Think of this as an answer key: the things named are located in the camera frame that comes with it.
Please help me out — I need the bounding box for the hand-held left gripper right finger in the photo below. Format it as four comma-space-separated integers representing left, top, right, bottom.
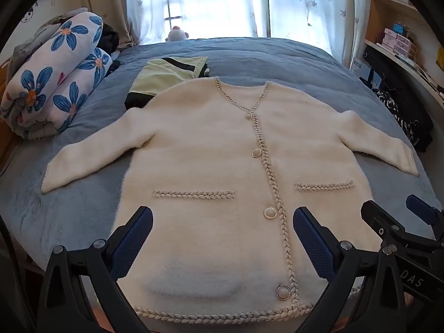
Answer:
292, 206, 408, 333

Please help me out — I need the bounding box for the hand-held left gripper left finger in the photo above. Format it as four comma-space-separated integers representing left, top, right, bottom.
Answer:
35, 205, 155, 333

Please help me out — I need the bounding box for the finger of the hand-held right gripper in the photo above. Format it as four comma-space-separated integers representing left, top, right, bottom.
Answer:
360, 200, 431, 248
406, 194, 444, 228

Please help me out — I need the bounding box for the cream fuzzy braided cardigan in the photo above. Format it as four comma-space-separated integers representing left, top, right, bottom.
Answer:
41, 77, 420, 327

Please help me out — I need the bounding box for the black clothes pile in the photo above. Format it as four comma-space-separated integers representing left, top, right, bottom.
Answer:
362, 47, 434, 153

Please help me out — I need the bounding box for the black clothes heap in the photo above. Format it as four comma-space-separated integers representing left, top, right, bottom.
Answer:
100, 24, 120, 73

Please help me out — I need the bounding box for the black white speckled cloth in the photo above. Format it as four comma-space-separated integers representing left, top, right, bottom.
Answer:
376, 88, 417, 146

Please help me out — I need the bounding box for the curved wooden desk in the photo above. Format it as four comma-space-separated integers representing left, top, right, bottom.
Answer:
364, 40, 444, 112

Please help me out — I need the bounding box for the blue white cardboard box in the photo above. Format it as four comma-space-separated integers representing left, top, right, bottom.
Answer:
349, 55, 370, 77

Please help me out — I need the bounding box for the green and black folded garment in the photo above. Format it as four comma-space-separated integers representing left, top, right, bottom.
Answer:
125, 55, 211, 110

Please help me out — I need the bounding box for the pink drawer organizer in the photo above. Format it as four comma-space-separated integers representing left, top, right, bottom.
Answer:
382, 28, 417, 58

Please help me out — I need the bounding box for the blue bed blanket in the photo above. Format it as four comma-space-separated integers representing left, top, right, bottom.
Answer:
0, 36, 439, 285

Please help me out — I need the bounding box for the blue floral rolled quilt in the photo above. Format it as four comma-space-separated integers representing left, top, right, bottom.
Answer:
0, 11, 113, 140

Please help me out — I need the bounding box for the wooden bookshelf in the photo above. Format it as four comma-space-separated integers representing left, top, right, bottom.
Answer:
364, 0, 444, 63

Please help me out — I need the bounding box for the white pink plush toy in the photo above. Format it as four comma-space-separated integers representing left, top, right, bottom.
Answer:
167, 26, 190, 42

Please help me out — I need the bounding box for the white sheer leaf curtain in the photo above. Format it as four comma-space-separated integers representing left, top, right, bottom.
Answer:
125, 0, 269, 46
267, 0, 372, 66

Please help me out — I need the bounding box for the wooden bed frame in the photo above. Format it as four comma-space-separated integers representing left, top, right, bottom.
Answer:
0, 62, 18, 170

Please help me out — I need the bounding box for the face wall sticker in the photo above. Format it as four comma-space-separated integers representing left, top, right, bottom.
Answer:
21, 7, 39, 24

